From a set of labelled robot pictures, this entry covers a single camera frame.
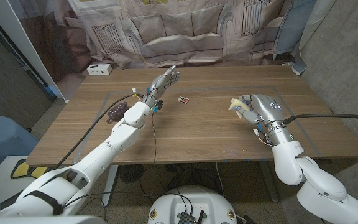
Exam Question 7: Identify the purple plastic grapes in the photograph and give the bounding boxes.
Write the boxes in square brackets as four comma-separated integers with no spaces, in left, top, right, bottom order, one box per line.
[106,101,129,123]

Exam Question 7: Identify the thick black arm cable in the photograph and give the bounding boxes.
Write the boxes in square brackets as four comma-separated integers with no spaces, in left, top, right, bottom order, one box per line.
[54,93,144,170]
[283,113,358,125]

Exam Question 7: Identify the white table leg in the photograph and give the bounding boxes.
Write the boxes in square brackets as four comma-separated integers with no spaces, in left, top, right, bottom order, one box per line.
[101,164,119,207]

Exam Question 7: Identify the white door frame post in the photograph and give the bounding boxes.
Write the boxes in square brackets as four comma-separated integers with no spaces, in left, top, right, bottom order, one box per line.
[0,0,71,103]

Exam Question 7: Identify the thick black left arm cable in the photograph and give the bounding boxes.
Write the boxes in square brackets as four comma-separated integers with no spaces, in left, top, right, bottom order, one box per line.
[54,93,144,170]

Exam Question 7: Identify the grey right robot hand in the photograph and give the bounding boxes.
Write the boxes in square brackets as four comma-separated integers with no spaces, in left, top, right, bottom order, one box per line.
[231,93,287,126]

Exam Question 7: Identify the yellow pad with black border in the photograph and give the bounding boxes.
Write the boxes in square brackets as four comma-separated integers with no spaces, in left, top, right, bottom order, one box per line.
[10,158,49,180]

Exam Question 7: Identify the white power box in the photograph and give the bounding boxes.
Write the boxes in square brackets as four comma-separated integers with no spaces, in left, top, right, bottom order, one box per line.
[86,63,113,76]

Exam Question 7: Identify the thin black left wrist cable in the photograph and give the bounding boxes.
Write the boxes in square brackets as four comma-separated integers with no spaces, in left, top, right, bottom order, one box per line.
[138,111,158,200]

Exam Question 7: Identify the round black floor fan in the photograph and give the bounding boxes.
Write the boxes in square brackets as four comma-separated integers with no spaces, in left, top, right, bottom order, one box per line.
[119,164,145,184]

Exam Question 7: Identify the black antenna module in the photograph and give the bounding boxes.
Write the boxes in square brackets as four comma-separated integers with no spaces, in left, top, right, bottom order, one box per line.
[176,210,205,224]

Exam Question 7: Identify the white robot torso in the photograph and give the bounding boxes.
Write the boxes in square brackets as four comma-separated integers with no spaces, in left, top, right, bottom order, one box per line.
[147,185,238,224]

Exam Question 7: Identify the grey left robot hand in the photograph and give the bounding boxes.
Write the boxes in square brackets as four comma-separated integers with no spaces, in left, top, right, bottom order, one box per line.
[141,65,181,108]

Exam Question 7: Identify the printed sofa backdrop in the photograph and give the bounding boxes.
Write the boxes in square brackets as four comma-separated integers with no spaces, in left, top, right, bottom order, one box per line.
[9,0,337,77]

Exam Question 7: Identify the yellow sponge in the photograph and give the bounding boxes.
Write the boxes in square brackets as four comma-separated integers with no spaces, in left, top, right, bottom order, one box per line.
[227,98,250,119]

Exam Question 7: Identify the grey table leg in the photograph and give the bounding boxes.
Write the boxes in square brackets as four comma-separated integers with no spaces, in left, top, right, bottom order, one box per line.
[258,161,280,203]

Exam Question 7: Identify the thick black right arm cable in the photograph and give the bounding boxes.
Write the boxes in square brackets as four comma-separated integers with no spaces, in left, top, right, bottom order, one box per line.
[283,113,358,125]

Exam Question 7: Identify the blue chair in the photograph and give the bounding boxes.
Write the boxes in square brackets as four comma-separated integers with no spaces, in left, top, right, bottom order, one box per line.
[0,115,39,174]

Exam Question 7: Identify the thin white hanging cable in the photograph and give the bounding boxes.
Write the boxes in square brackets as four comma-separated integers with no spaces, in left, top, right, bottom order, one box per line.
[214,161,225,197]

